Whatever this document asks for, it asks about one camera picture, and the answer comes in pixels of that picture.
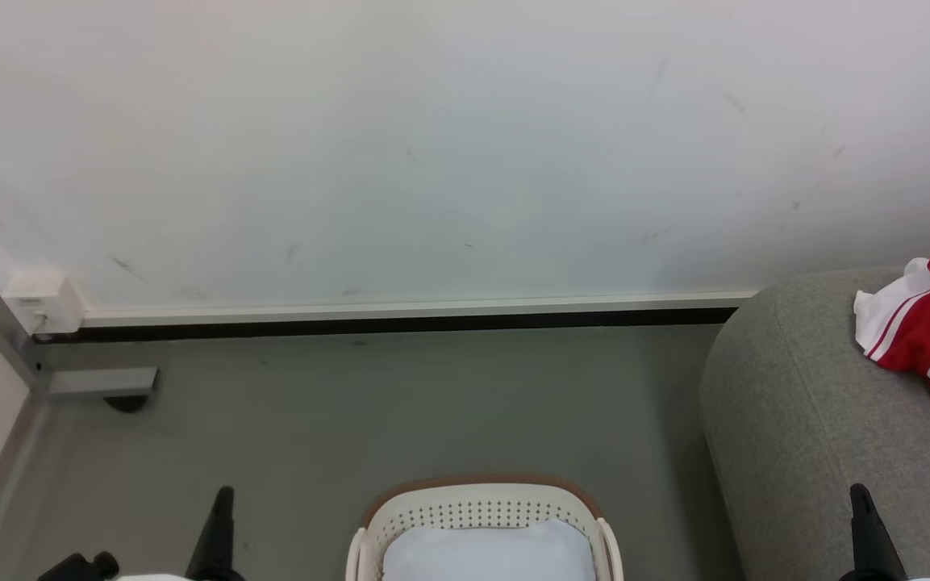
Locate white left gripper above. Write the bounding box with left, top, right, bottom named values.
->
left=114, top=486, right=244, bottom=581

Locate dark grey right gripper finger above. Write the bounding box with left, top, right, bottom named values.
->
left=840, top=484, right=906, bottom=581

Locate red and white shirt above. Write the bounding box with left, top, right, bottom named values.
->
left=853, top=242, right=930, bottom=435

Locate white perforated laundry basket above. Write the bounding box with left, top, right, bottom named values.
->
left=345, top=476, right=625, bottom=581

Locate grey fabric sofa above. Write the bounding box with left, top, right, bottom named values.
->
left=699, top=266, right=930, bottom=581

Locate pale white cloth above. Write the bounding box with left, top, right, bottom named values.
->
left=382, top=519, right=597, bottom=581

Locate white and black baseboard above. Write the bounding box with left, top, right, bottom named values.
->
left=33, top=290, right=757, bottom=345

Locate white wall socket box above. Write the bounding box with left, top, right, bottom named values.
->
left=3, top=269, right=85, bottom=336

